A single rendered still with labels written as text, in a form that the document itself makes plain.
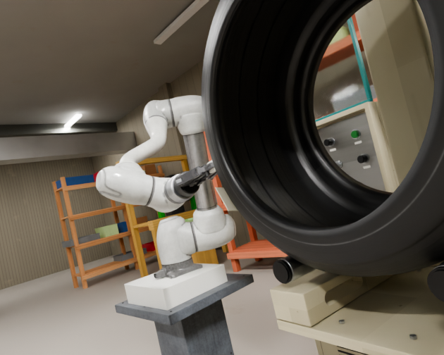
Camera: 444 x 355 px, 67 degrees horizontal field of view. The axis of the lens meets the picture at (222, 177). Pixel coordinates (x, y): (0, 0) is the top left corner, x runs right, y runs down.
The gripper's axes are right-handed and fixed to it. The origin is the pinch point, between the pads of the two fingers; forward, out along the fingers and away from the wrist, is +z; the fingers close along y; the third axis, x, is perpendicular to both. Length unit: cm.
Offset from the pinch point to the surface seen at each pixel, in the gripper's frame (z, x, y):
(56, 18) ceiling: -308, -296, 55
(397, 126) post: 34.3, 7.1, 27.2
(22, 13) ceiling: -304, -295, 19
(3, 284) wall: -981, -33, -48
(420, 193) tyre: 53, 21, -12
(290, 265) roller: 24.4, 27.3, -8.7
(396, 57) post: 40.0, -7.1, 27.2
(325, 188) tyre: 19.1, 15.3, 14.6
